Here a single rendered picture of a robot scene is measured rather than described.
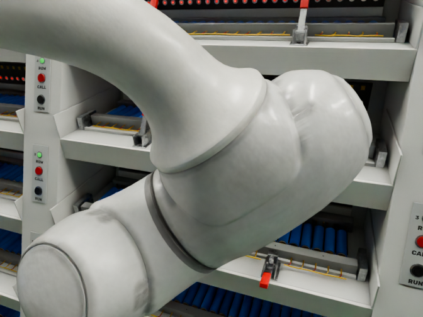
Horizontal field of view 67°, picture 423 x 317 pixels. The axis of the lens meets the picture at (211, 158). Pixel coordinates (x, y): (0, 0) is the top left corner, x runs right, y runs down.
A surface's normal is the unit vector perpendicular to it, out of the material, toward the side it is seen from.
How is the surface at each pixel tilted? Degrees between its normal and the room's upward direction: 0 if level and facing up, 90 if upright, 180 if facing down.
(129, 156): 113
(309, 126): 79
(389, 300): 90
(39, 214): 90
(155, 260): 87
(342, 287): 22
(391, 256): 90
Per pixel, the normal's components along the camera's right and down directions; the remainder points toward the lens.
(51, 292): -0.25, -0.02
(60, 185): 0.94, 0.13
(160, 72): 0.21, 0.33
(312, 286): -0.04, -0.88
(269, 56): -0.33, 0.46
